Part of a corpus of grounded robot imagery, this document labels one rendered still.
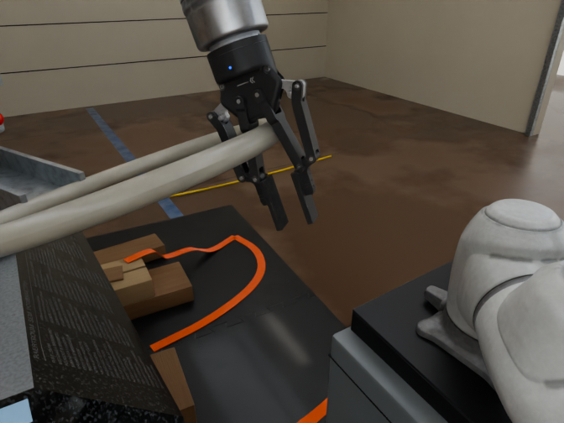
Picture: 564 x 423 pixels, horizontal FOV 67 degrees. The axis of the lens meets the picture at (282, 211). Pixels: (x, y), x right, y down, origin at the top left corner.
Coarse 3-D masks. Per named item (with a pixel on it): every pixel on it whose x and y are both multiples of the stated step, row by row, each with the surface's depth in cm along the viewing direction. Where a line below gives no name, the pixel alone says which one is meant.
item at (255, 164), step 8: (240, 96) 51; (240, 104) 51; (240, 112) 52; (240, 120) 52; (248, 120) 52; (240, 128) 53; (248, 128) 52; (248, 160) 55; (256, 160) 54; (256, 168) 55; (264, 168) 57; (256, 176) 55
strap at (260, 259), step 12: (228, 240) 265; (240, 240) 265; (144, 252) 218; (156, 252) 221; (180, 252) 236; (264, 264) 243; (252, 288) 224; (240, 300) 215; (216, 312) 208; (192, 324) 200; (204, 324) 200; (180, 336) 194; (156, 348) 187; (324, 408) 161; (300, 420) 156; (312, 420) 156
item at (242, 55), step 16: (224, 48) 48; (240, 48) 48; (256, 48) 48; (224, 64) 48; (240, 64) 48; (256, 64) 48; (272, 64) 50; (224, 80) 49; (240, 80) 51; (256, 80) 51; (272, 80) 50; (224, 96) 53; (272, 96) 51; (256, 112) 52
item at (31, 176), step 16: (0, 160) 94; (16, 160) 90; (32, 160) 86; (0, 176) 89; (16, 176) 89; (32, 176) 89; (48, 176) 85; (64, 176) 82; (80, 176) 79; (0, 192) 74; (16, 192) 71; (32, 192) 82; (0, 208) 76
